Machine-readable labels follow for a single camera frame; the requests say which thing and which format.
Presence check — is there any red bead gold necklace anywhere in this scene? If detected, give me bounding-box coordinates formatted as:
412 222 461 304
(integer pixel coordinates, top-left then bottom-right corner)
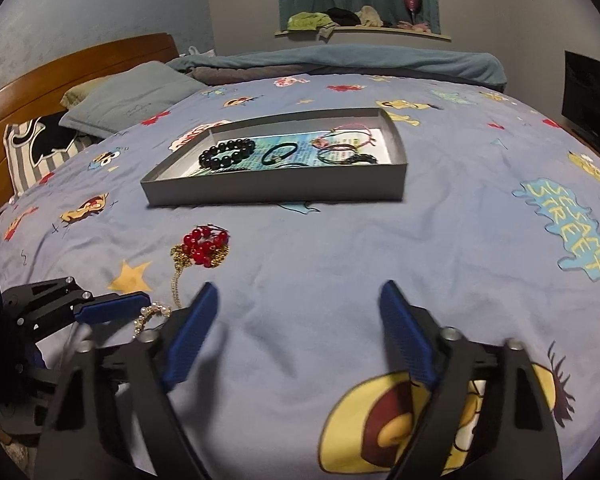
168 224 232 311

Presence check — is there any blue cartoon bed sheet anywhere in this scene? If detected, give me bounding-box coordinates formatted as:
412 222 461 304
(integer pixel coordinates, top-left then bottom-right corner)
0 75 600 479

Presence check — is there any striped black white pillow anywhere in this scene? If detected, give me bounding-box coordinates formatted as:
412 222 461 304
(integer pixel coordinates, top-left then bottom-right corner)
3 112 93 197

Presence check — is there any grey shallow tray box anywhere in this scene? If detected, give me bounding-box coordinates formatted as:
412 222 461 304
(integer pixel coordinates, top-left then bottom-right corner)
140 107 407 207

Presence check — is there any blue green printed paper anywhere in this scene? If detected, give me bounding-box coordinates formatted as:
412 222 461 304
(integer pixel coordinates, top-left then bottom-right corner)
183 124 391 177

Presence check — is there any grey blue pillow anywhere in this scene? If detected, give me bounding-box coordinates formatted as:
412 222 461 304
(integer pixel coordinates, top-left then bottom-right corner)
59 61 208 139

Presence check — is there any yellow green pillow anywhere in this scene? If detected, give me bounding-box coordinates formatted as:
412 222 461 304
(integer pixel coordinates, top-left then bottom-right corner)
60 76 109 110

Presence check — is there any wooden headboard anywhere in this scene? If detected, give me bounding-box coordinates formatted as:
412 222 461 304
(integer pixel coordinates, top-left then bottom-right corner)
0 32 178 207

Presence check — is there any grey folded blanket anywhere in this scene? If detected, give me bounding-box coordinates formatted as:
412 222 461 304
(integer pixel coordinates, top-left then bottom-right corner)
186 65 306 86

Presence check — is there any white plastic bag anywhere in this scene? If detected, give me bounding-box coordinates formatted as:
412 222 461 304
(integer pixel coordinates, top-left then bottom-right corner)
178 46 215 58

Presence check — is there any teal rolled blanket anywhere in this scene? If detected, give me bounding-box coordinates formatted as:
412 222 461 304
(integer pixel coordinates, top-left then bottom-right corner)
168 44 507 90

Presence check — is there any black television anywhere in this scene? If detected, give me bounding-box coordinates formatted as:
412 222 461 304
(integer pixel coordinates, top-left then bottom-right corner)
562 51 600 154

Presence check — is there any wooden window sill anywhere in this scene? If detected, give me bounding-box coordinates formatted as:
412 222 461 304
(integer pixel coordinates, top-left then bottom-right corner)
274 26 452 42

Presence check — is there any pink cloth on sill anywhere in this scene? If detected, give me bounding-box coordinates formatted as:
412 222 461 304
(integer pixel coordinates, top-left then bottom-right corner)
396 21 431 34

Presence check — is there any green cloth on sill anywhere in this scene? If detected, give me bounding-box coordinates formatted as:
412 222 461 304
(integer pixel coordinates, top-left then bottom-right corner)
286 12 336 32

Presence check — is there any beige cloth on sill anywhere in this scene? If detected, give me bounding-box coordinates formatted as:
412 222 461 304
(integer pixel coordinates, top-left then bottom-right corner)
356 6 384 28

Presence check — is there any black cloth on sill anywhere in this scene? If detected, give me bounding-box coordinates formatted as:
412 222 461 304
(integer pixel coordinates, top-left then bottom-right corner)
326 8 361 26

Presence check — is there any black bead bracelet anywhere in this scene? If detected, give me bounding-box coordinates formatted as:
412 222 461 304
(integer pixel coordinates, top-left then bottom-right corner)
198 138 258 170

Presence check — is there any black hair tie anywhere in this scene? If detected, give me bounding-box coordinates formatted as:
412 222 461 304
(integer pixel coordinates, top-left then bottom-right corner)
260 142 300 167

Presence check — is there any green pink cord bracelet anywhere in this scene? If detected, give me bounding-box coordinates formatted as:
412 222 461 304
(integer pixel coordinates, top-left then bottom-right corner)
316 143 361 165

